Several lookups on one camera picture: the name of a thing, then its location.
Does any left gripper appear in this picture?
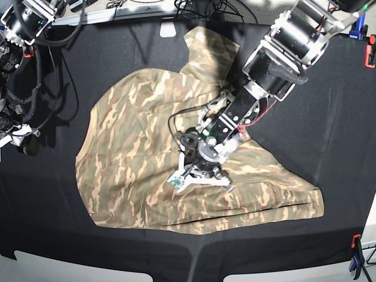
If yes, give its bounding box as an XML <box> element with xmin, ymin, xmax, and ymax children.
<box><xmin>190</xmin><ymin>159</ymin><xmax>221</xmax><ymax>178</ymax></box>

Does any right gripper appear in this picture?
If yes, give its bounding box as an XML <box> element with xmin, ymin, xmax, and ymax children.
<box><xmin>16</xmin><ymin>134</ymin><xmax>39</xmax><ymax>156</ymax></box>

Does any camouflage t-shirt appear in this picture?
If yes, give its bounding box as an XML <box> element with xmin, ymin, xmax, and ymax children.
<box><xmin>75</xmin><ymin>26</ymin><xmax>324</xmax><ymax>235</ymax></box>

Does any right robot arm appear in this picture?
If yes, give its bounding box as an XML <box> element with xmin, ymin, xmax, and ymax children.
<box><xmin>1</xmin><ymin>1</ymin><xmax>79</xmax><ymax>156</ymax></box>

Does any red clamp left rear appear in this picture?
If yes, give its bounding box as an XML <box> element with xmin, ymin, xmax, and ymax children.
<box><xmin>23</xmin><ymin>51</ymin><xmax>34</xmax><ymax>58</ymax></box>

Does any red clamp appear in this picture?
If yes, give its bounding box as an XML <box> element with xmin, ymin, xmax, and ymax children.
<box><xmin>23</xmin><ymin>51</ymin><xmax>34</xmax><ymax>58</ymax></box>
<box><xmin>364</xmin><ymin>34</ymin><xmax>375</xmax><ymax>69</ymax></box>

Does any black table cloth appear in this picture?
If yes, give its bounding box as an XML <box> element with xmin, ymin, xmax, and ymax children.
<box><xmin>1</xmin><ymin>19</ymin><xmax>375</xmax><ymax>281</ymax></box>

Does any white tape patch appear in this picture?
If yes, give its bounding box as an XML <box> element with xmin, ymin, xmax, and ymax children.
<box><xmin>159</xmin><ymin>22</ymin><xmax>177</xmax><ymax>38</ymax></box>

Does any blue clamp right front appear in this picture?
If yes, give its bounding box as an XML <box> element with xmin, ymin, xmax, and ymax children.
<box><xmin>349</xmin><ymin>234</ymin><xmax>365</xmax><ymax>280</ymax></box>

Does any blue clamp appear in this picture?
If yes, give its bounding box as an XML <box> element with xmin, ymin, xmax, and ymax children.
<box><xmin>349</xmin><ymin>14</ymin><xmax>368</xmax><ymax>41</ymax></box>
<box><xmin>349</xmin><ymin>234</ymin><xmax>365</xmax><ymax>280</ymax></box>

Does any red clamp right rear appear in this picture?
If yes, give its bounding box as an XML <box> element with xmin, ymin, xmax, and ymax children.
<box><xmin>364</xmin><ymin>34</ymin><xmax>375</xmax><ymax>69</ymax></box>

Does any blue clamp right rear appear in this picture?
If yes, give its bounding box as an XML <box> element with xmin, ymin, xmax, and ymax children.
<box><xmin>349</xmin><ymin>14</ymin><xmax>368</xmax><ymax>41</ymax></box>

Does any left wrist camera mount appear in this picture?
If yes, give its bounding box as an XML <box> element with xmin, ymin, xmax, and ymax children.
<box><xmin>167</xmin><ymin>152</ymin><xmax>233</xmax><ymax>193</ymax></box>

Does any black cable bundle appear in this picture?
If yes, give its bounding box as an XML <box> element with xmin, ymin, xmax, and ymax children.
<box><xmin>105</xmin><ymin>0</ymin><xmax>259</xmax><ymax>24</ymax></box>

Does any aluminium rail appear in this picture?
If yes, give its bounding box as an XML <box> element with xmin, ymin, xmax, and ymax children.
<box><xmin>49</xmin><ymin>6</ymin><xmax>212</xmax><ymax>27</ymax></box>

